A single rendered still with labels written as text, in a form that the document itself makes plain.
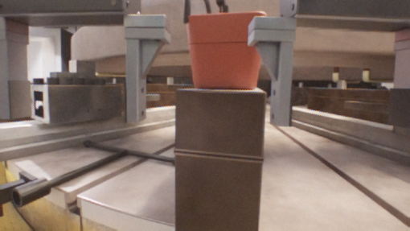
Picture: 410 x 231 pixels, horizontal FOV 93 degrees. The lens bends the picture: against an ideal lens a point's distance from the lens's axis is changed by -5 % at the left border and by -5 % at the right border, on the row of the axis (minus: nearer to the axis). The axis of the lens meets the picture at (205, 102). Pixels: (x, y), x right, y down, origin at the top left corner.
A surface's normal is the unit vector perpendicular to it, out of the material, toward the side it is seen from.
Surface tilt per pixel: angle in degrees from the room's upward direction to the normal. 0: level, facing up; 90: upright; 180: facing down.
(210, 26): 97
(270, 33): 90
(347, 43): 90
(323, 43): 90
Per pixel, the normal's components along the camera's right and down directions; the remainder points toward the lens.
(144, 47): -0.02, 0.09
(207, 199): -0.23, 0.08
